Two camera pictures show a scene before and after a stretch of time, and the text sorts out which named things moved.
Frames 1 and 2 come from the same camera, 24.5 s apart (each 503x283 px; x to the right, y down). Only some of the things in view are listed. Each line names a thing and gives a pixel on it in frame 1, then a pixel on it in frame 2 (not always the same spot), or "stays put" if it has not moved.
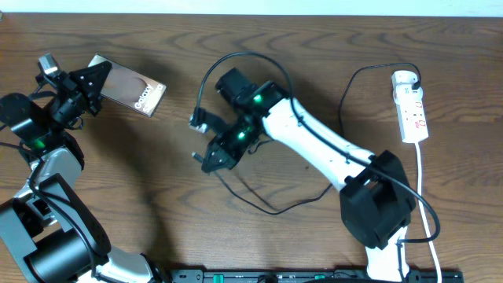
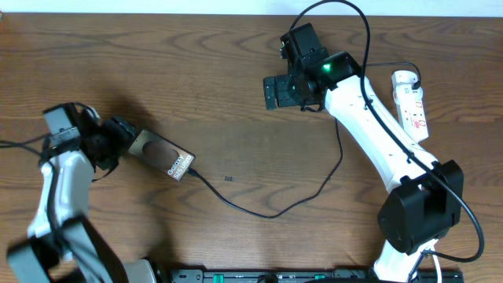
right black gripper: x=229 y=158 to x=283 y=98
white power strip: x=410 y=106 stays put
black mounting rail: x=307 y=276 stays put
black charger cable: x=266 y=210 to x=192 y=174
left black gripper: x=69 y=90 to x=122 y=134
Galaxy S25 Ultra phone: x=130 y=88 to x=162 y=156
